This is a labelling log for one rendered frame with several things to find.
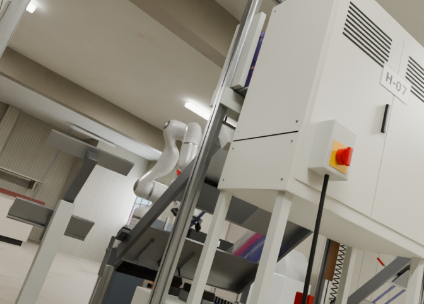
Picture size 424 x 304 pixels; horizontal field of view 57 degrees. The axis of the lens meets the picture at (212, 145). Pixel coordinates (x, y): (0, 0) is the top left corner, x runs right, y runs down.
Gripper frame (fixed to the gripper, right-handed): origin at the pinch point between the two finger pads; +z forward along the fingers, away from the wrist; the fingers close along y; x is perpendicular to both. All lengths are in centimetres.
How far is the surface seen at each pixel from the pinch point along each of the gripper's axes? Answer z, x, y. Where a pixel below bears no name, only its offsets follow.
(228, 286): -0.1, 25.8, 41.0
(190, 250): -0.1, 12.3, 8.8
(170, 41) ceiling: -319, -18, 41
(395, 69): 22, -98, 13
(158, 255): -1.7, 21.7, -2.8
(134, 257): -0.5, 25.6, -13.0
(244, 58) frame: -6, -72, -22
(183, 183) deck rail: 9.8, -22.5, -20.8
